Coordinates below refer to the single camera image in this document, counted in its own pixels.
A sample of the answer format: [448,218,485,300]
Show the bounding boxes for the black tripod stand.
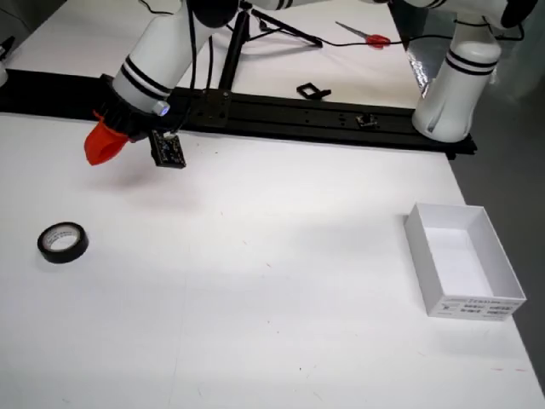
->
[217,0,324,93]

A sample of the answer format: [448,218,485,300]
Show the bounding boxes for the white cardboard box bin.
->
[403,202,528,320]

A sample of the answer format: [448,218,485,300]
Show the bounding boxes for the looped black cable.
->
[139,0,176,16]

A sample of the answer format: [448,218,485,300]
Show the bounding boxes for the black camera circuit board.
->
[149,130,187,169]

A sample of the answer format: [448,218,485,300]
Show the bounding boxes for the white six-joint robot arm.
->
[111,0,545,144]

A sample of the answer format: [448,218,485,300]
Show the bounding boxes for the thin black table cable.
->
[317,34,453,47]

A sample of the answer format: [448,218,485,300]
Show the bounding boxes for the silver reflective foil sheet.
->
[406,40,452,102]

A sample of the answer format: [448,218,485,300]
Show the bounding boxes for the black aluminium rail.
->
[0,67,479,162]

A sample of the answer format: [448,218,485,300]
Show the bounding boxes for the black camera cable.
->
[172,0,215,140]

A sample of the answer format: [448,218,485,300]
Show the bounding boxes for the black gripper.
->
[83,74,159,166]

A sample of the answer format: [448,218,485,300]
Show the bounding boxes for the red-handled scissors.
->
[335,20,392,49]

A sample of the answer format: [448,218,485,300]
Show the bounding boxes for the black electrical tape roll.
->
[37,221,89,264]

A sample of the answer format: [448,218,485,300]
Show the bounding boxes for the black metal joining plate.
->
[196,88,233,128]

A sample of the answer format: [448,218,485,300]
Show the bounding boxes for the small black plastic bracket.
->
[296,83,332,101]

